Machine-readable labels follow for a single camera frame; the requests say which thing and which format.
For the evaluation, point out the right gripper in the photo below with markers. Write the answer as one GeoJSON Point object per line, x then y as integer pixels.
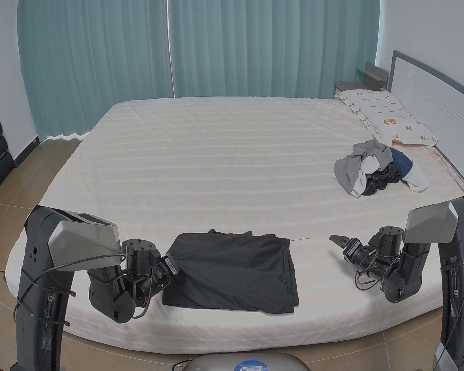
{"type": "Point", "coordinates": [355, 251]}

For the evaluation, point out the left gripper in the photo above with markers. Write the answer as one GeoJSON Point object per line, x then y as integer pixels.
{"type": "Point", "coordinates": [168, 269]}

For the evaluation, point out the black T-shirt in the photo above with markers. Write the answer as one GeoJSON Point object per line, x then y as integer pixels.
{"type": "Point", "coordinates": [232, 273]}

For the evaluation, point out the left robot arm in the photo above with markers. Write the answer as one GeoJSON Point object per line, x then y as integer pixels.
{"type": "Point", "coordinates": [77, 238]}

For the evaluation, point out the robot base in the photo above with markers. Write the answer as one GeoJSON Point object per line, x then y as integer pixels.
{"type": "Point", "coordinates": [251, 363]}

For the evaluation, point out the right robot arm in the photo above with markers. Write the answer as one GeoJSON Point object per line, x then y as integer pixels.
{"type": "Point", "coordinates": [429, 226]}

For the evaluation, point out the pile of clothes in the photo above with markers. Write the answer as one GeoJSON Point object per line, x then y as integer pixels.
{"type": "Point", "coordinates": [350, 172]}

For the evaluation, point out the bed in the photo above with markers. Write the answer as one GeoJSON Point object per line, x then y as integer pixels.
{"type": "Point", "coordinates": [216, 160]}

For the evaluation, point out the thin dark thread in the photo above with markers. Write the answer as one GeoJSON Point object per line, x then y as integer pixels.
{"type": "Point", "coordinates": [299, 239]}

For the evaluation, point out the white printed pillow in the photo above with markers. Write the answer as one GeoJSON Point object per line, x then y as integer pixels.
{"type": "Point", "coordinates": [388, 118]}

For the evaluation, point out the grey bedside table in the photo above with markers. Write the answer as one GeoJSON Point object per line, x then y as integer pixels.
{"type": "Point", "coordinates": [374, 72]}

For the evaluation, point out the blue-green curtain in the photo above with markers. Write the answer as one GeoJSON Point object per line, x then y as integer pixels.
{"type": "Point", "coordinates": [96, 52]}
{"type": "Point", "coordinates": [274, 37]}

